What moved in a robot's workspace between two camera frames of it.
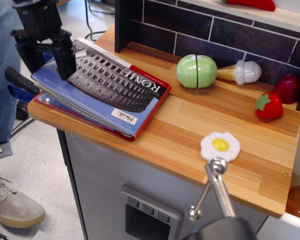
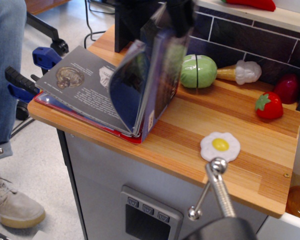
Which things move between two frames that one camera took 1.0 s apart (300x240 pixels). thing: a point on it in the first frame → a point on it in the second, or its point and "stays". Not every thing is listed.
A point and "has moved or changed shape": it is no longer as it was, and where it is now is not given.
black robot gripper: (41, 21) → (181, 14)
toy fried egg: (220, 145) stays
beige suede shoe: (13, 208) stays
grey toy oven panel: (145, 218) stays
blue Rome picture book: (105, 92) has moved or changed shape
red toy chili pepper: (264, 5) stays
